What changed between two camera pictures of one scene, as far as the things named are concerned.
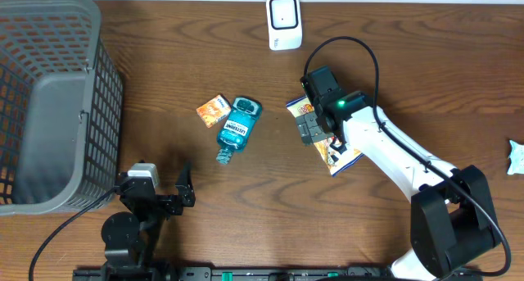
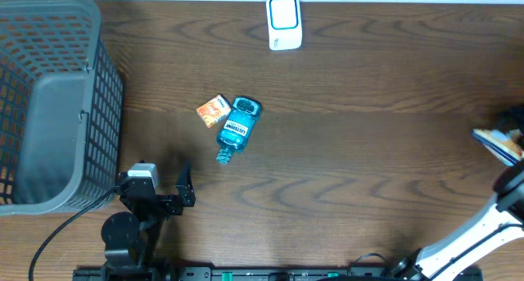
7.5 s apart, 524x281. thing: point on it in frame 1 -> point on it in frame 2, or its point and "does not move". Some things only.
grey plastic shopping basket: x=61 y=106 does not move
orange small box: x=214 y=111 does not move
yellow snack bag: x=334 y=156 -> x=504 y=147
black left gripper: x=185 y=192 does not move
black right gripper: x=308 y=130 -> x=512 y=114
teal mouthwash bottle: x=234 y=134 does not move
